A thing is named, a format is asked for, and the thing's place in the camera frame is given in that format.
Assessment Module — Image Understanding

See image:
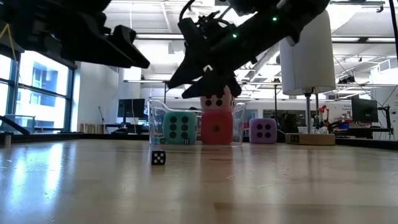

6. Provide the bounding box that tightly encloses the large window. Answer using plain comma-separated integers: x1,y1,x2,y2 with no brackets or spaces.
0,51,77,133

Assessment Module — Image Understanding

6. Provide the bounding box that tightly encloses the long ceiling light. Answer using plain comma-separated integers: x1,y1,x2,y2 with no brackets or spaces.
135,33,185,40
331,37,361,43
366,37,398,43

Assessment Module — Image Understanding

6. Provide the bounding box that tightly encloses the white shade table lamp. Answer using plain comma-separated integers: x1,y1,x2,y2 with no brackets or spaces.
279,11,336,146

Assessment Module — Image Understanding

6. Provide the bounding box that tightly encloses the clear plastic container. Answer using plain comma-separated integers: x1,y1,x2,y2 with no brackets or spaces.
147,99,247,146

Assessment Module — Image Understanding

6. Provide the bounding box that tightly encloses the small black die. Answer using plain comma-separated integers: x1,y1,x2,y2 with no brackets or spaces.
150,150,167,166

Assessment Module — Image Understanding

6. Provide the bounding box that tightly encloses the large red foam die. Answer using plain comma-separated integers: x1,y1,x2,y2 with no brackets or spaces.
200,111,234,146

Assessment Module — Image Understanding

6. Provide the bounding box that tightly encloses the black computer monitor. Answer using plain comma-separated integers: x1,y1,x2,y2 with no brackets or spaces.
351,96,379,124
117,98,146,126

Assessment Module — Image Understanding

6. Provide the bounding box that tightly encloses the large teal foam die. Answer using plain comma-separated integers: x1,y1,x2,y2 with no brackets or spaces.
162,111,198,144

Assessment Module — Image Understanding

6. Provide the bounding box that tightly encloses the large pink foam die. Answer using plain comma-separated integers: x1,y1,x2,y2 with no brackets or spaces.
200,86,236,113

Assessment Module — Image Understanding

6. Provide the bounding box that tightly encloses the large purple foam die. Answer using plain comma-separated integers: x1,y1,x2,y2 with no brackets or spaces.
248,118,278,144

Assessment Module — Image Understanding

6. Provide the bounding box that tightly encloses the red desk lamp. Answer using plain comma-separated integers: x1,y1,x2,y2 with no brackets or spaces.
317,105,330,125

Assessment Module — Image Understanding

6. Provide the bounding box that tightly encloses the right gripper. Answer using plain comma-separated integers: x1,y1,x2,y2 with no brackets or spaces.
167,17,259,100

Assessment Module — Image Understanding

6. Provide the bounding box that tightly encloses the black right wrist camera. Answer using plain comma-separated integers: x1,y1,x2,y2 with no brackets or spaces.
195,11,233,34

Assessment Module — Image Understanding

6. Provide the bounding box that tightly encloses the clear plastic wrap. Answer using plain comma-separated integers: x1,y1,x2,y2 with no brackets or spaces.
310,126,330,135

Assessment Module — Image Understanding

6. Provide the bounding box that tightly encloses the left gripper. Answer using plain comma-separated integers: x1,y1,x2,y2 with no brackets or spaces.
46,0,151,70

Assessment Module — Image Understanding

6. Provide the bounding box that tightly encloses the stack of wooden blocks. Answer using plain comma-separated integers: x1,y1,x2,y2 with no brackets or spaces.
79,123,107,134

